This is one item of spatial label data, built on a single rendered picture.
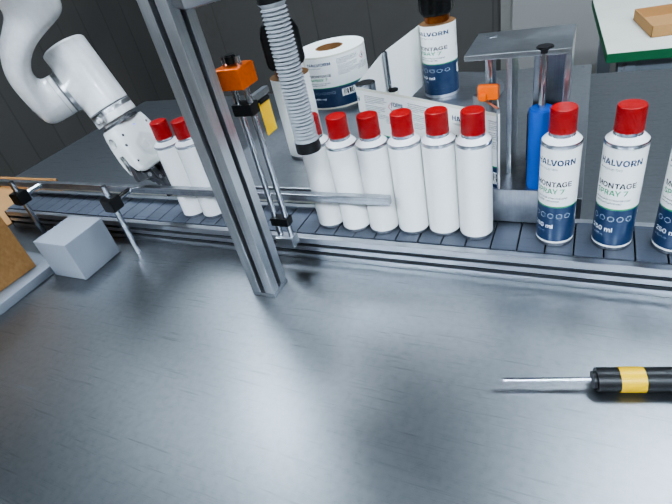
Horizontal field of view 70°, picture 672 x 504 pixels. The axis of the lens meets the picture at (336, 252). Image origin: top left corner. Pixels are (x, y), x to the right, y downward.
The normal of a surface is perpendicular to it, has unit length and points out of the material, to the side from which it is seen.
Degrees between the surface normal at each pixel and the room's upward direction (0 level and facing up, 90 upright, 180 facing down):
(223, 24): 90
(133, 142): 69
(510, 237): 0
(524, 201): 90
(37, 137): 90
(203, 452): 0
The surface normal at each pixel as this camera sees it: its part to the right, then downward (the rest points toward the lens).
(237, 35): -0.33, 0.61
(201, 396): -0.20, -0.79
